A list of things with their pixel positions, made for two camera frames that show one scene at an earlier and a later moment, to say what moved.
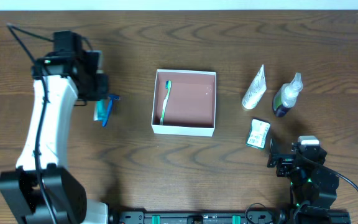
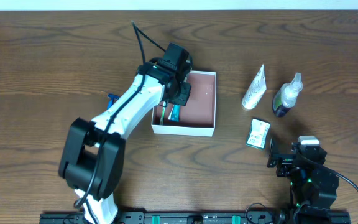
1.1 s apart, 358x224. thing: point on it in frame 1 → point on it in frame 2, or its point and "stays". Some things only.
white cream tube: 256,91 stays
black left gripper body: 101,85 → 182,94
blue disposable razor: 112,97 stays
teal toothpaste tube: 100,110 → 174,114
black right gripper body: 281,159 stays
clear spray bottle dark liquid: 287,95 stays
